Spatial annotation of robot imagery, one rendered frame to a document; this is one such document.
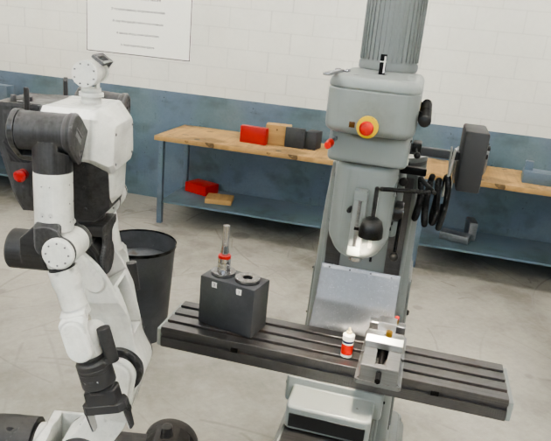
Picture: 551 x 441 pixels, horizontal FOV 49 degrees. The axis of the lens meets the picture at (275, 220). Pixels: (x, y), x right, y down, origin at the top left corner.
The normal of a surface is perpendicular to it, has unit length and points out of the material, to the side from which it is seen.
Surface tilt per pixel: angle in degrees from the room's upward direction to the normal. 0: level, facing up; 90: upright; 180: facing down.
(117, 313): 115
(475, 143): 90
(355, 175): 90
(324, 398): 0
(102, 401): 90
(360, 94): 90
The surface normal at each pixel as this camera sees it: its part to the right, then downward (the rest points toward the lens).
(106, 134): 0.69, 0.21
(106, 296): -0.03, 0.31
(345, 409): 0.09, -0.95
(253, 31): -0.25, 0.28
